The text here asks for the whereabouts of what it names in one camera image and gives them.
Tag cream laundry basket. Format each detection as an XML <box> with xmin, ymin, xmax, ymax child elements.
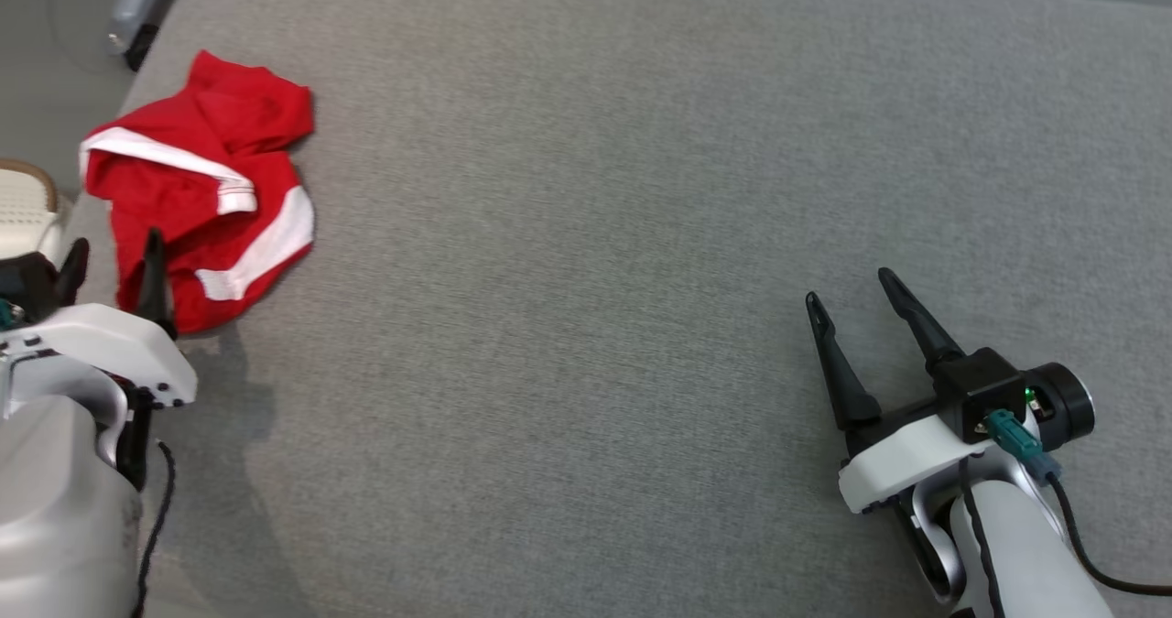
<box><xmin>0</xmin><ymin>160</ymin><xmax>61</xmax><ymax>262</ymax></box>

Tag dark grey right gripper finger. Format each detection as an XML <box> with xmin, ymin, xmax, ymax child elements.
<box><xmin>877</xmin><ymin>267</ymin><xmax>968</xmax><ymax>373</ymax></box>
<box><xmin>806</xmin><ymin>291</ymin><xmax>883</xmax><ymax>432</ymax></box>

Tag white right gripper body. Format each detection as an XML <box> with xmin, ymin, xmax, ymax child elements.
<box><xmin>837</xmin><ymin>399</ymin><xmax>1046</xmax><ymax>516</ymax></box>

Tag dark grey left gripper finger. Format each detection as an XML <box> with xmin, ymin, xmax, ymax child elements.
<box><xmin>136</xmin><ymin>226</ymin><xmax>178</xmax><ymax>341</ymax></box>
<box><xmin>52</xmin><ymin>237</ymin><xmax>91</xmax><ymax>309</ymax></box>

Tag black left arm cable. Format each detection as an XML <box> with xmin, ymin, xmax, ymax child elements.
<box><xmin>136</xmin><ymin>439</ymin><xmax>177</xmax><ymax>618</ymax></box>

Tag silver metal leg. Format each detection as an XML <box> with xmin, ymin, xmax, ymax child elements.
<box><xmin>108</xmin><ymin>0</ymin><xmax>198</xmax><ymax>74</ymax></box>

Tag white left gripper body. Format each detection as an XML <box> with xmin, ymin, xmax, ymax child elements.
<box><xmin>0</xmin><ymin>303</ymin><xmax>199</xmax><ymax>417</ymax></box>

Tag red white shorts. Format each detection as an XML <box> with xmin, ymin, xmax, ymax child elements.
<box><xmin>78</xmin><ymin>50</ymin><xmax>317</xmax><ymax>335</ymax></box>

